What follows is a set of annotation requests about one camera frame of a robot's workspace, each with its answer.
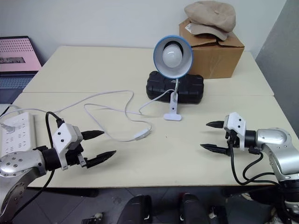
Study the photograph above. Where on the black plastic case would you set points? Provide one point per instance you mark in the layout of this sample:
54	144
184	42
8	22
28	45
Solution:
187	87

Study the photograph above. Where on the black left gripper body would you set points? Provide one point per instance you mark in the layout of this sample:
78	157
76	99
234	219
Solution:
74	156

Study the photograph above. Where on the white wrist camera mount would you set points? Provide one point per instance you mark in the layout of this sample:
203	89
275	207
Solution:
237	126
61	136

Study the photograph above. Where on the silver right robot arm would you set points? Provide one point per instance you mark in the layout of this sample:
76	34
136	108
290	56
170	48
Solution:
273	140

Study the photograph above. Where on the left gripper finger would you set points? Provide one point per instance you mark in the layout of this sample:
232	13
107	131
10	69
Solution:
92	134
100	158

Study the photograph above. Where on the dark rounded shape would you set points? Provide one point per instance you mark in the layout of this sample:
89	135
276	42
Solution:
192	208
136	210

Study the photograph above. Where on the beige flat cap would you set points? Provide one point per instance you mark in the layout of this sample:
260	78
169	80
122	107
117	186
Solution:
210	14

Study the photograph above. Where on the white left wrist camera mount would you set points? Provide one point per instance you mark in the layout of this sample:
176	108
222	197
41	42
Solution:
61	136

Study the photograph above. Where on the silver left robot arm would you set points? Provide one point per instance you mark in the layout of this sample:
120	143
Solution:
18	163

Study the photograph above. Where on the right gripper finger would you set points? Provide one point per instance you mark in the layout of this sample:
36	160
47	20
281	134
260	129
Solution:
216	148
217	124

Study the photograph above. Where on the pink box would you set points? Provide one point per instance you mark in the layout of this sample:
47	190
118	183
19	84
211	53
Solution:
16	53

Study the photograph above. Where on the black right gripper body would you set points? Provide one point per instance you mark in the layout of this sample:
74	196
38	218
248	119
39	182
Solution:
233	140

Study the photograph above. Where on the white round light bulb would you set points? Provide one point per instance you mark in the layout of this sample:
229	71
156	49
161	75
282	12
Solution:
172	57

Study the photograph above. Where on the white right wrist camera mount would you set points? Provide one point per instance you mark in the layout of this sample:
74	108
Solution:
237	126

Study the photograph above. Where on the blue clip desk lamp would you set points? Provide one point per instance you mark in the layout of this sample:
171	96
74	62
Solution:
172	71

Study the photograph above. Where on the brown cardboard box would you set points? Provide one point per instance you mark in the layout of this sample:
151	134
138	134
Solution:
215	58

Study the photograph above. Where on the white power strip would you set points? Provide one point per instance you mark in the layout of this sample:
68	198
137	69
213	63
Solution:
21	130

